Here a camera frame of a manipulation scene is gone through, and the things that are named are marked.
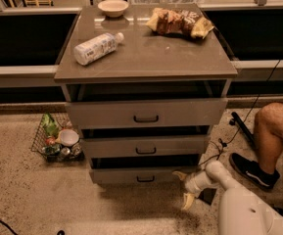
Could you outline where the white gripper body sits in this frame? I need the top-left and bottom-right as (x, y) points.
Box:
(183, 170), (218, 197)

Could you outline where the grey bottom drawer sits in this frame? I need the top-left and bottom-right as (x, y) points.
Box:
(89, 154), (201, 184)

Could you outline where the grey drawer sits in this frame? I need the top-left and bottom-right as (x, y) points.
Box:
(80, 126), (210, 158)
(89, 154), (201, 184)
(66, 80), (227, 129)

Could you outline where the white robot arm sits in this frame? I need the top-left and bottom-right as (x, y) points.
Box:
(173, 161), (283, 235)

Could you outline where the grey middle drawer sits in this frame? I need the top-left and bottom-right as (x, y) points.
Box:
(80, 126), (210, 158)

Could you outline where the grey top drawer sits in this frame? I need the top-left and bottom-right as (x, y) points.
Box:
(66, 80), (227, 129)

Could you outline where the grey drawer cabinet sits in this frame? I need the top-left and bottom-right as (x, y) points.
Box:
(54, 3), (239, 168)

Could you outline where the black sneaker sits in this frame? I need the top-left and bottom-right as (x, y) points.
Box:
(229, 153), (280, 191)

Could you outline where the black stand leg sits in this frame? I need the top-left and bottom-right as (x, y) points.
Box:
(229, 112), (255, 148)

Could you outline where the person's bare leg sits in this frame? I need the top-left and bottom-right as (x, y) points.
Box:
(254, 103), (283, 174)

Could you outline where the white cup in basket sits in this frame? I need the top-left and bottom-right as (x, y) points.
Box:
(58, 129), (79, 147)

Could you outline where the green snack bag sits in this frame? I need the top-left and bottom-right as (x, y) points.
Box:
(41, 114), (59, 137)

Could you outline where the crumpled chip bag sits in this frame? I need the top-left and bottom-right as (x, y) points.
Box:
(146, 8), (213, 39)

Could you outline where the white plastic bottle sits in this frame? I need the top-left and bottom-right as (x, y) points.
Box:
(73, 32), (124, 66)

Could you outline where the beige ceramic bowl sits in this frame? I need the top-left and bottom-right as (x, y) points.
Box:
(98, 0), (129, 18)

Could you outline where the black power cable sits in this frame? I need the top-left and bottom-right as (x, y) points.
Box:
(198, 61), (282, 166)

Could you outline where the wire basket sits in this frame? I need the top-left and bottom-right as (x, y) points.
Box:
(30, 113), (84, 163)

